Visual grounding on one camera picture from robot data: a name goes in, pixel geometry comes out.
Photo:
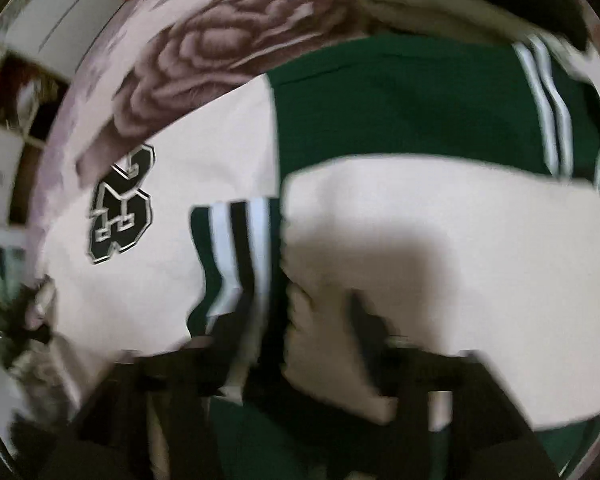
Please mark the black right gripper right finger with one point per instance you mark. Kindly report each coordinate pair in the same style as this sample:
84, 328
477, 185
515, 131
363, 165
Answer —
486, 438

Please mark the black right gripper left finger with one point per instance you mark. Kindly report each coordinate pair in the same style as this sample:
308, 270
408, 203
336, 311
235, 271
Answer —
111, 437

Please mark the green and white varsity jacket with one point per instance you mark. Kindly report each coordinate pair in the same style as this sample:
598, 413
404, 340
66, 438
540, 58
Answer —
400, 190

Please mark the white purple rose blanket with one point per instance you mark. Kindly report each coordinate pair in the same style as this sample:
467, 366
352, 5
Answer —
156, 61

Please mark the white cabinet furniture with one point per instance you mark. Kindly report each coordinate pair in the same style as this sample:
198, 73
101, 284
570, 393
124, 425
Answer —
54, 34

